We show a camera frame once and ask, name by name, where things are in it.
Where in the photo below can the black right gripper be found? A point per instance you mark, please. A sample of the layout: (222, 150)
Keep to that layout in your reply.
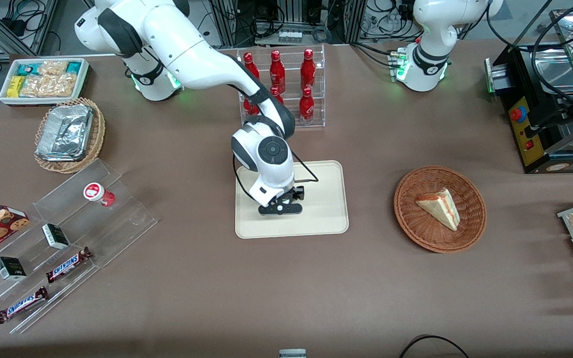
(297, 192)

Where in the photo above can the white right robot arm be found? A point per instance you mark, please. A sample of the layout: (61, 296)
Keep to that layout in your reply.
(192, 49)

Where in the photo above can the cream plastic tray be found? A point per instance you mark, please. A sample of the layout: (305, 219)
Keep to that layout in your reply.
(324, 209)

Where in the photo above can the red gum bottle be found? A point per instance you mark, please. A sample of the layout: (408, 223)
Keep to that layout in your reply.
(95, 192)

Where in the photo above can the clear acrylic bottle rack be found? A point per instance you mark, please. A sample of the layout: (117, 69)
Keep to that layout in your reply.
(316, 119)

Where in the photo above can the red cola bottle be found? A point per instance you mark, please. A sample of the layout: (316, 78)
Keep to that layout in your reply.
(308, 69)
(250, 63)
(277, 69)
(276, 94)
(247, 105)
(306, 105)

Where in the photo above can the small grey device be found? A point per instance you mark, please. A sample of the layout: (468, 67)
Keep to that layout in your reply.
(292, 353)

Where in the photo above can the round brown wicker basket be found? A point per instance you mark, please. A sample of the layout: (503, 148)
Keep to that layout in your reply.
(416, 223)

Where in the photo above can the clear acrylic stepped stand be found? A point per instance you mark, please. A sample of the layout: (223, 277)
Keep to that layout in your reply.
(117, 223)

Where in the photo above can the wrapped triangle sandwich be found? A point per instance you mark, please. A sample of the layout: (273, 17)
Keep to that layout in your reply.
(440, 208)

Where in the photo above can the grey power strip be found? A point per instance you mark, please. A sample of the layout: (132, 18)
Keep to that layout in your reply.
(290, 36)

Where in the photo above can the light wicker basket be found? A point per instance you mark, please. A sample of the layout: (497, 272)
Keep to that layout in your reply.
(98, 134)

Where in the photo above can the snickers bar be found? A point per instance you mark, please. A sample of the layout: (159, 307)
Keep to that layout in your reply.
(22, 305)
(67, 265)

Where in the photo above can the small black box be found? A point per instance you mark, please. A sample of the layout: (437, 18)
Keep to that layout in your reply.
(55, 236)
(10, 268)

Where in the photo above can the stacked foil trays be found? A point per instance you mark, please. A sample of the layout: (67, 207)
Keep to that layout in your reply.
(65, 132)

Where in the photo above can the white snack bin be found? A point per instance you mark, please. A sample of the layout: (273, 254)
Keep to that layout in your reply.
(81, 84)

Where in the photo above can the teal snack packet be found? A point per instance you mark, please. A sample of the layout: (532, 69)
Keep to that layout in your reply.
(74, 67)

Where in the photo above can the clear cracker bag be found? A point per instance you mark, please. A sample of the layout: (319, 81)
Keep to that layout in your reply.
(47, 82)

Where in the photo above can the red emergency button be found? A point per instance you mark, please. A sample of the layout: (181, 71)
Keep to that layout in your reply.
(518, 114)

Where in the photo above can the black heating machine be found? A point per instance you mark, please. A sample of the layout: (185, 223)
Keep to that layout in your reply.
(540, 134)

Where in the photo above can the yellow snack packet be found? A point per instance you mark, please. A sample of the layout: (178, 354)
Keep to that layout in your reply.
(16, 86)

